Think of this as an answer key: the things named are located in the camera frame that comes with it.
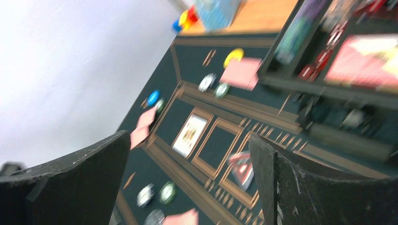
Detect red-backed cards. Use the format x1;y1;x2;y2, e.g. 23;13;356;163
130;107;157;150

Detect clear dealer button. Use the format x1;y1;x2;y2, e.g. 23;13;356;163
144;209;165;225

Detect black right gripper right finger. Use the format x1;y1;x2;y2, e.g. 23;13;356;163
249;134;398;225

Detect face-up community card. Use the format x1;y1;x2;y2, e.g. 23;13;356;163
172;114;208;158

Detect yellow toy cylinder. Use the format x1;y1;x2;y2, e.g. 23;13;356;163
178;10;192;30

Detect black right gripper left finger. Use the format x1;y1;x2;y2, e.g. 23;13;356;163
0;131;130;225

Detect yellow big blind button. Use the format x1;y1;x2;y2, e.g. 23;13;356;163
223;48;245;68

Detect red-backed card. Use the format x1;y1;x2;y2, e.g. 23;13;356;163
220;57;262;91
163;209;199;225

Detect playing card deck in case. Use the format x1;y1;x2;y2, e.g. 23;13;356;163
324;33;398;94

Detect red triangular all-in marker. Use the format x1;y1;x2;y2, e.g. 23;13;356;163
228;151;254;191

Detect black poker chip case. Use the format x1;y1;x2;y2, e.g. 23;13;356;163
258;0;398;163

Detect blue small blind button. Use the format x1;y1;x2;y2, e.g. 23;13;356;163
146;90;160;106

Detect blue toy cube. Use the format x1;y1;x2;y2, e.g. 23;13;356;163
172;20;183;33

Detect green poker table mat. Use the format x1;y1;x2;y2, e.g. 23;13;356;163
116;33;398;225

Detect purple-green chip row in case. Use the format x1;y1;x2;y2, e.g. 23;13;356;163
275;0;327;65

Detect white-blue poker chip stack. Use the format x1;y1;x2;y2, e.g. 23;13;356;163
137;183;154;207

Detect red toy cylinder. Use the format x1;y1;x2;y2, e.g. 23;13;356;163
187;6;199;23

